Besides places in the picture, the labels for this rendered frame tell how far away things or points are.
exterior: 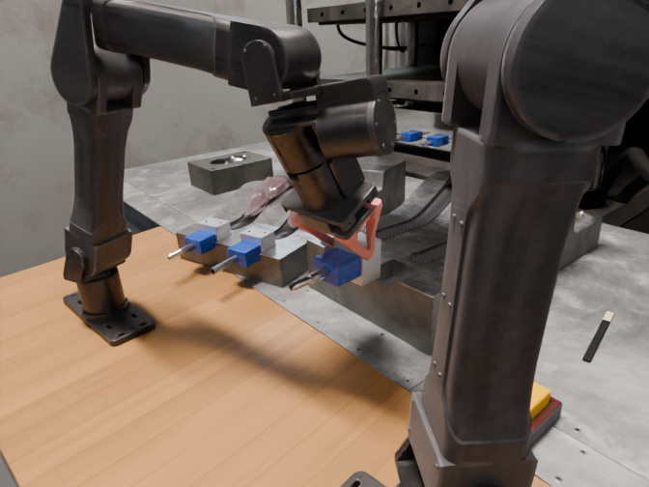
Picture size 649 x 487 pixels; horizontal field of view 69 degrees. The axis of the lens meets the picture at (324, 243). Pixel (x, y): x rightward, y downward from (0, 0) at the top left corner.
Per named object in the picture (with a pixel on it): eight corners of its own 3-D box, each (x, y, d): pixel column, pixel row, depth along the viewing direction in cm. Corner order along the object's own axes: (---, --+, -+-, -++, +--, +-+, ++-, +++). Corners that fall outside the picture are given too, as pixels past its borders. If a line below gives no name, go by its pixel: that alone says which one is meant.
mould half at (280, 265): (282, 288, 82) (276, 228, 77) (180, 257, 95) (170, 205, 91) (405, 202, 119) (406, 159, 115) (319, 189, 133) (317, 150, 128)
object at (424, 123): (457, 172, 148) (461, 115, 141) (393, 158, 167) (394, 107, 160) (540, 145, 176) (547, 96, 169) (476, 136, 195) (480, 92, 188)
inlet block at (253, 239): (226, 289, 76) (221, 259, 74) (204, 282, 79) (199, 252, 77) (276, 258, 86) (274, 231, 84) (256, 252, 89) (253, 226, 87)
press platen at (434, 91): (593, 115, 114) (597, 94, 112) (311, 91, 193) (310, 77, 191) (694, 85, 156) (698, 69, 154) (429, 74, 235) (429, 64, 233)
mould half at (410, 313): (429, 356, 63) (435, 265, 57) (309, 287, 82) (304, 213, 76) (597, 246, 91) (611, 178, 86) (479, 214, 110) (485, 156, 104)
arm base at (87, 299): (92, 246, 82) (49, 260, 78) (148, 281, 69) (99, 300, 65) (102, 286, 85) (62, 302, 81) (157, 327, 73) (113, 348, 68)
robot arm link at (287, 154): (352, 142, 51) (328, 86, 46) (335, 179, 47) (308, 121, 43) (297, 149, 54) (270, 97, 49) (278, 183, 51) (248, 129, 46)
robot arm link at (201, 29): (330, 27, 47) (107, -14, 58) (283, 28, 40) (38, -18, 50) (316, 147, 53) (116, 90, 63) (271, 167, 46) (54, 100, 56)
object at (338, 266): (306, 316, 53) (304, 272, 51) (277, 300, 57) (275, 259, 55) (380, 277, 62) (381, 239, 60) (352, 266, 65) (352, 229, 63)
